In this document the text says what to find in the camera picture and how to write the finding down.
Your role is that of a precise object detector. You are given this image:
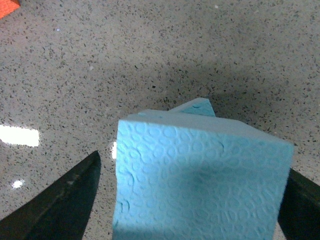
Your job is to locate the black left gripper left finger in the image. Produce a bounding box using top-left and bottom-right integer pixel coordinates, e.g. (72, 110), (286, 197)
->
(0, 151), (101, 240)

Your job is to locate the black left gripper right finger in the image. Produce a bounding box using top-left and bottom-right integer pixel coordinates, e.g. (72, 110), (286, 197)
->
(277, 169), (320, 240)

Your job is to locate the light blue block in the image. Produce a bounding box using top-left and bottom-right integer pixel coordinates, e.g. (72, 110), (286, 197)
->
(112, 110), (294, 240)
(169, 97), (216, 117)

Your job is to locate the orange foam block left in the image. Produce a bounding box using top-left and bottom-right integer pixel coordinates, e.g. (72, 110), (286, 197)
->
(0, 0), (20, 19)

